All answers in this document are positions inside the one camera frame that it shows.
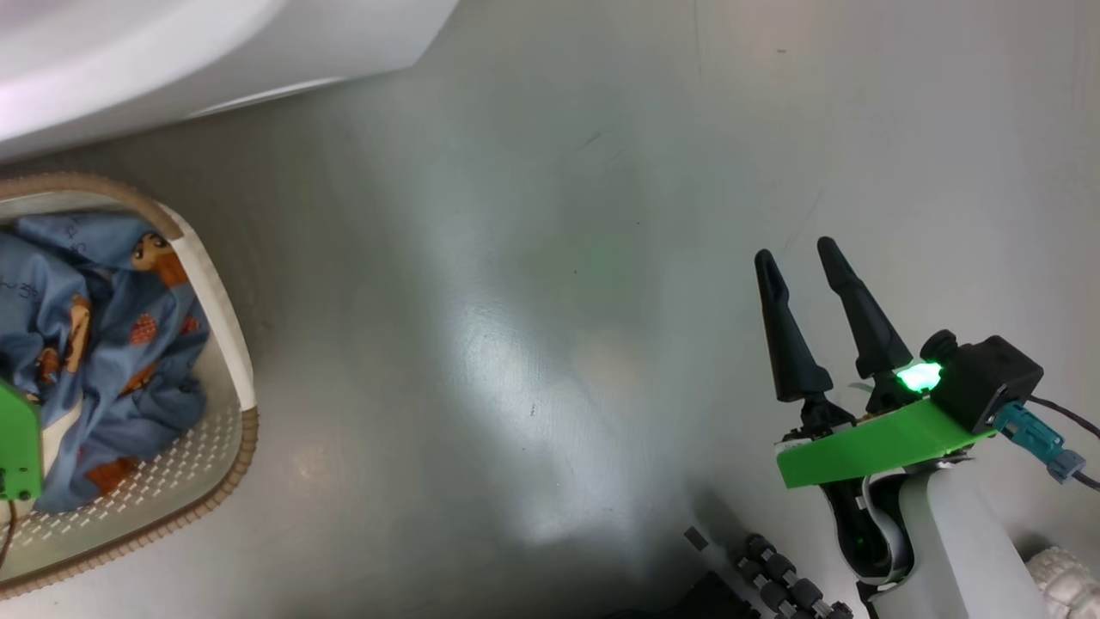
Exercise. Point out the white ribbed robot base part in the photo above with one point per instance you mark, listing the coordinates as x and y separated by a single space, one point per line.
1070 585

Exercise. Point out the cream basket with brown rim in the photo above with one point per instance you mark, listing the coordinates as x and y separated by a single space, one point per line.
215 284

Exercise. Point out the white front-load washing machine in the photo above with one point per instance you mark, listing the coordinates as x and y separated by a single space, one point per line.
258 43

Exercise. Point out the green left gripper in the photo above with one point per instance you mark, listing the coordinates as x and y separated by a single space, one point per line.
19 438

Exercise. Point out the blue bear print garment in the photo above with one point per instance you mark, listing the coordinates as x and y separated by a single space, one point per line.
112 361

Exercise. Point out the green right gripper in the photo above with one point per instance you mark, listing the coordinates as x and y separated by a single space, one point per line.
868 447

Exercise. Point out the black robot base rollers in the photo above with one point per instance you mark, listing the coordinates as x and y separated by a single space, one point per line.
782 576

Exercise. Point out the blue and cream garment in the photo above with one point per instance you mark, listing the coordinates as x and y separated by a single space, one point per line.
56 447

